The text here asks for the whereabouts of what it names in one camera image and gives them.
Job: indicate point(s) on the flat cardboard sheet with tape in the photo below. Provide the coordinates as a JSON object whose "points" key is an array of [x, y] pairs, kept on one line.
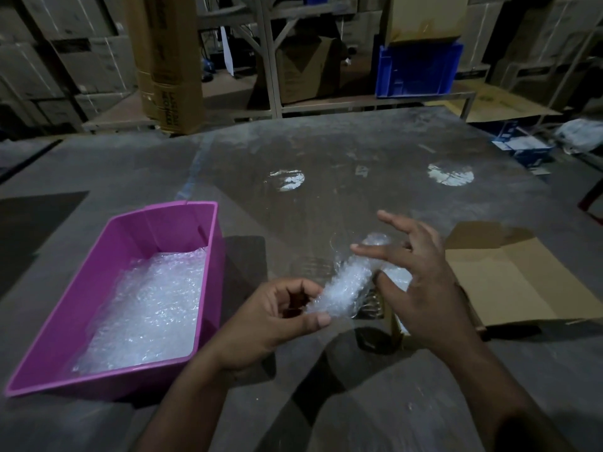
{"points": [[424, 18]]}

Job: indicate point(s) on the clear drinking glass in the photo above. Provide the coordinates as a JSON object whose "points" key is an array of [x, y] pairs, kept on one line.
{"points": [[367, 305]]}

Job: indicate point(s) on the white plastic bag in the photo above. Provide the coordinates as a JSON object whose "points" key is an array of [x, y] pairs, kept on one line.
{"points": [[582, 134]]}

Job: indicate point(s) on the small brown cardboard box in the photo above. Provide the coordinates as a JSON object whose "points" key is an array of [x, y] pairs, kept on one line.
{"points": [[509, 282]]}

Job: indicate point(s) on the flattened printed cardboard sheet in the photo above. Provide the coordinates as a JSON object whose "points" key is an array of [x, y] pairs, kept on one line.
{"points": [[494, 105]]}

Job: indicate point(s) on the grey metal storage rack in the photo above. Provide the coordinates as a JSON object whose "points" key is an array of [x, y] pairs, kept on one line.
{"points": [[268, 56]]}

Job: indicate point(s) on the white paper sheet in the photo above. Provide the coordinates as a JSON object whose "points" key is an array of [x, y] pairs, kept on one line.
{"points": [[227, 51]]}

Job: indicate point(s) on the person's right hand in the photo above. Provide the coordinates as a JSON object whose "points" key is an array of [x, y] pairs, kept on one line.
{"points": [[424, 296]]}

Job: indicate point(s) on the blue and white product box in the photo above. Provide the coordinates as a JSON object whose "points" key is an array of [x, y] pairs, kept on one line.
{"points": [[527, 150]]}

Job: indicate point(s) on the dark blue product box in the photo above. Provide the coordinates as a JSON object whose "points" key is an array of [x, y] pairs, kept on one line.
{"points": [[504, 129]]}

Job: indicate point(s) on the open brown carton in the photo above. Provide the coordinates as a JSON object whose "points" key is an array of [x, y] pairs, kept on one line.
{"points": [[306, 72]]}

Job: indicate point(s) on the pink plastic bin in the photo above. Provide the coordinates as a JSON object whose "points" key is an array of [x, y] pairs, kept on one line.
{"points": [[141, 225]]}

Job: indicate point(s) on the person's left hand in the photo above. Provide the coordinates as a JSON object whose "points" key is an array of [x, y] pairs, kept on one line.
{"points": [[264, 320]]}

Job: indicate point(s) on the pile of bubble wrap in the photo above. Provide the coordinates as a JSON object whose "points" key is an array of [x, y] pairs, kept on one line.
{"points": [[141, 315]]}

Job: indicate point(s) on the small dark object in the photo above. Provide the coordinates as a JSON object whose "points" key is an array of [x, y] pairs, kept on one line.
{"points": [[208, 70]]}

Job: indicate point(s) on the blue plastic crate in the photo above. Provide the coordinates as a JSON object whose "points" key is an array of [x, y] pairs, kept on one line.
{"points": [[419, 72]]}

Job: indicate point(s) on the tall narrow cardboard carton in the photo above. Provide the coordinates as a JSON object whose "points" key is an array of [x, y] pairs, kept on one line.
{"points": [[169, 65]]}

